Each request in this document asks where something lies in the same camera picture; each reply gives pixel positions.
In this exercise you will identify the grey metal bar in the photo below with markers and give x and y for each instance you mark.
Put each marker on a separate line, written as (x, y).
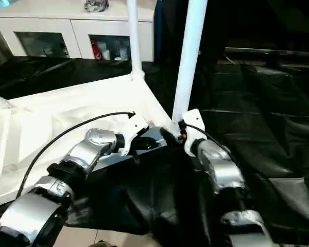
(273, 51)

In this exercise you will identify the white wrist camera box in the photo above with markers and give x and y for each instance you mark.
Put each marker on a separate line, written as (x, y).
(194, 119)
(136, 126)

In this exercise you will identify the black mat cloth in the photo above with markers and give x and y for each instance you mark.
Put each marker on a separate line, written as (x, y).
(260, 103)

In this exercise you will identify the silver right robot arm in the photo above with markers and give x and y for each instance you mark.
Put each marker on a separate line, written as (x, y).
(221, 169)

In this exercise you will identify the grey bundle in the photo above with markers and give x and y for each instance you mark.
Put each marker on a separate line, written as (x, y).
(96, 5)

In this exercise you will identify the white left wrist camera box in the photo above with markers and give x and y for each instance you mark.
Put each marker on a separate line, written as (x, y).
(136, 126)

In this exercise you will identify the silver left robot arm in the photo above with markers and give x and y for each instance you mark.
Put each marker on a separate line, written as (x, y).
(87, 154)

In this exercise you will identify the white glass-door cabinet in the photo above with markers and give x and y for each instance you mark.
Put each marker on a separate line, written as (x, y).
(67, 25)

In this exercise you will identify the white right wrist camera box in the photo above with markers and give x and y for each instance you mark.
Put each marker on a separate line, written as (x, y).
(194, 119)

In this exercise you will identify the white plastic table top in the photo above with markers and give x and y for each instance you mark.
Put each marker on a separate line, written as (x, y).
(54, 108)

